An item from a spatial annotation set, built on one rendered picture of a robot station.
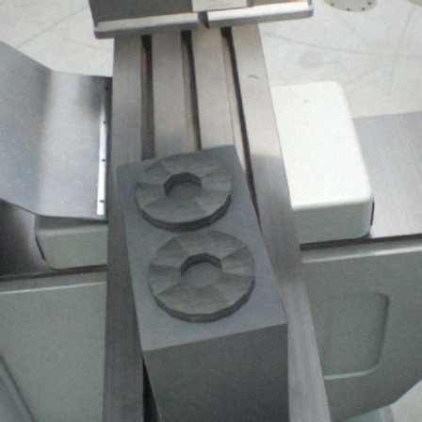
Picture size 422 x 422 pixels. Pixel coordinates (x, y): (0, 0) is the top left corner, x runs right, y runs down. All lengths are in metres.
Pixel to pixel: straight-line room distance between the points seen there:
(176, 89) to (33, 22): 2.11
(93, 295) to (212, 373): 0.58
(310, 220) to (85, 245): 0.33
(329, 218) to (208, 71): 0.28
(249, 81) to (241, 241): 0.50
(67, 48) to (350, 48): 1.04
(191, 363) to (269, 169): 0.42
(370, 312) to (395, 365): 0.18
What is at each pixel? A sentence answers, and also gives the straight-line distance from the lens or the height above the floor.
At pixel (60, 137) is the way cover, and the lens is 1.20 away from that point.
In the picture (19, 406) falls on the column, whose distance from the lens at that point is 1.50.
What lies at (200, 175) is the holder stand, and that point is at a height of 1.19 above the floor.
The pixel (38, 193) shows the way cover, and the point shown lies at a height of 0.94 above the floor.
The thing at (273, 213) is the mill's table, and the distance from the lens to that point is 0.96.
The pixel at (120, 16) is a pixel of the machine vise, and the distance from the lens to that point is 1.27.
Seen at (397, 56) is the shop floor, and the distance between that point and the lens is 2.85.
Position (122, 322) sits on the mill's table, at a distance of 0.88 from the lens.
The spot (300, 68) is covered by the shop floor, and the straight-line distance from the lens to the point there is 2.79.
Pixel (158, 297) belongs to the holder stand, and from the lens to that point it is 0.64.
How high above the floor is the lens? 1.70
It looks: 48 degrees down
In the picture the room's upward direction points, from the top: 7 degrees counter-clockwise
